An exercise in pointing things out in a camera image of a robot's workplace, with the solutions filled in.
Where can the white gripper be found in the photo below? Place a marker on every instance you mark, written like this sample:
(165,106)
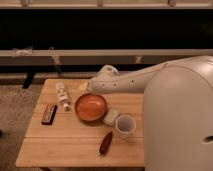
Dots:
(107,71)

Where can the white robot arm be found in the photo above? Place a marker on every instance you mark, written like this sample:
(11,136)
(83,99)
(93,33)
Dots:
(177,110)

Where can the orange ceramic bowl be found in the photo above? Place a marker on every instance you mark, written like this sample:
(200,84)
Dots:
(90,107)

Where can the white plastic bottle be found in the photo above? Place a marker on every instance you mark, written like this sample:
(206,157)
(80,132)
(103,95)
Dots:
(62,95)

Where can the white paper cup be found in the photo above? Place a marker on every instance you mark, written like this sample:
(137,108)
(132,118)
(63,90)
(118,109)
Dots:
(125,125)

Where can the wooden table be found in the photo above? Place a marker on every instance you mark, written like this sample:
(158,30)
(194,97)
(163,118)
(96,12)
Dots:
(69,142)

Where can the dark red rectangular box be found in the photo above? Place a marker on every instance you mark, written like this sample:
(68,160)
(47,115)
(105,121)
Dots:
(49,114)

